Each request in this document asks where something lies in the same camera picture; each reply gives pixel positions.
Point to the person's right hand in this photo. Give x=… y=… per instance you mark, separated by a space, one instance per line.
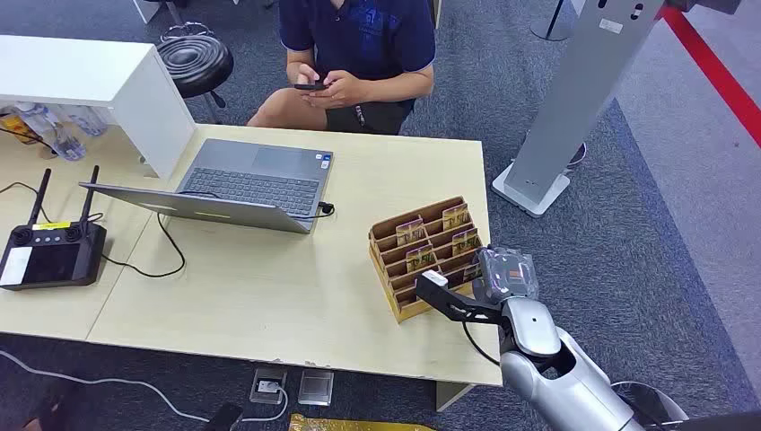
x=307 y=74

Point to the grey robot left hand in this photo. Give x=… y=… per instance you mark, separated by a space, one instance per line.
x=223 y=418

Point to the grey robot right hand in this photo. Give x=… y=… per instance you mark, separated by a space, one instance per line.
x=505 y=273

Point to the person's left hand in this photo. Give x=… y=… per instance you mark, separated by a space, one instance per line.
x=342 y=90

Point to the black phone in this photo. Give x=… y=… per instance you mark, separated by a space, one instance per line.
x=310 y=87

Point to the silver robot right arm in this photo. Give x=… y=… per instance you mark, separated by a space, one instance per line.
x=559 y=369

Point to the person's right forearm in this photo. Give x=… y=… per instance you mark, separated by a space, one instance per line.
x=295 y=64

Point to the person's left forearm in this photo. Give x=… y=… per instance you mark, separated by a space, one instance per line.
x=395 y=86

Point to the gold patterned card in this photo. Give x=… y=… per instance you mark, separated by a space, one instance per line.
x=465 y=241
x=455 y=216
x=419 y=257
x=410 y=231

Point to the person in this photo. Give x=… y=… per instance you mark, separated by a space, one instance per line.
x=363 y=41

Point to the wooden card holder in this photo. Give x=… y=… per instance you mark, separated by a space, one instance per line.
x=404 y=291

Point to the black round stool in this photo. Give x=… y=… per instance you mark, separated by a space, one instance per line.
x=195 y=62

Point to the grey laptop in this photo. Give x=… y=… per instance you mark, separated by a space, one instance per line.
x=250 y=184

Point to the silver kiosk stand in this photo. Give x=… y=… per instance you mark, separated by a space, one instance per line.
x=577 y=95

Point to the grey stanchion base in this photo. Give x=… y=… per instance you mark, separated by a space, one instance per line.
x=550 y=27

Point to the white desk shelf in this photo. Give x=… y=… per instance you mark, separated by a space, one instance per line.
x=77 y=71

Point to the black remote controller with antennas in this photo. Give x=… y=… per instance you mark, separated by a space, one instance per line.
x=53 y=256

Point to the yellow snack pack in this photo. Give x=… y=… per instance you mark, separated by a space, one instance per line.
x=15 y=126

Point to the right wrist camera on black bracket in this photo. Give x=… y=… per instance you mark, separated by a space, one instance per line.
x=446 y=294

